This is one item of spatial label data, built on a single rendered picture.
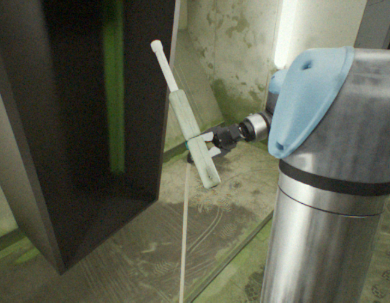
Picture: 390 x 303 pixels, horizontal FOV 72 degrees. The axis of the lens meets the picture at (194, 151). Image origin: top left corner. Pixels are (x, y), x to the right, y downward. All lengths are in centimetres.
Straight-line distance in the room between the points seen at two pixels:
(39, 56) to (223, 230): 149
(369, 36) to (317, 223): 213
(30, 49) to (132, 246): 130
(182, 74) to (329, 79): 272
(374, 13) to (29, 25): 204
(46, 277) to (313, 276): 176
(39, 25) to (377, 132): 106
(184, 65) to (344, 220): 280
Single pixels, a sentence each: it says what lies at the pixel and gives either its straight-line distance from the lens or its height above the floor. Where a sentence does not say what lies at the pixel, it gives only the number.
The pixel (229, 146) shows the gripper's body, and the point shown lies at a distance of 85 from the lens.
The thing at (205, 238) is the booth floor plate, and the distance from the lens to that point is 193.
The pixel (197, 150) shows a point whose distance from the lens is 78.
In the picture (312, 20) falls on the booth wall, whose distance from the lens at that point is 248.
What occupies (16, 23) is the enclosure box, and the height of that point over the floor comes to 141.
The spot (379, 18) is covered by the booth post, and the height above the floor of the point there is 132.
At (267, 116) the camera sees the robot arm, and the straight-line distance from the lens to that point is 90.
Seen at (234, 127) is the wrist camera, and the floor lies 117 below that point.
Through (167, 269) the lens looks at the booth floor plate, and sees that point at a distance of 180.
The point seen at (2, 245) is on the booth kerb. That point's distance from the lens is 220.
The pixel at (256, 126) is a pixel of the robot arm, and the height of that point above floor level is 113.
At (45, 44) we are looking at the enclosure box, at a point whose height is 133.
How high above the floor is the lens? 152
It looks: 32 degrees down
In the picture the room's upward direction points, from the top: straight up
